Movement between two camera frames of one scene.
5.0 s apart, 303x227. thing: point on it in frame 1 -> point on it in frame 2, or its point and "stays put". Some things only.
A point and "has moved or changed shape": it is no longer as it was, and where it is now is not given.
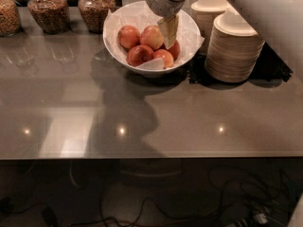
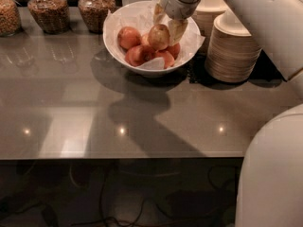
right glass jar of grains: [95, 6] stays put
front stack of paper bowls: [234, 49] stays put
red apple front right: [166, 56] stays put
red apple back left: [129, 36] stays put
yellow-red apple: [151, 36] has moved or changed shape
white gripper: [159, 0] -> [177, 8]
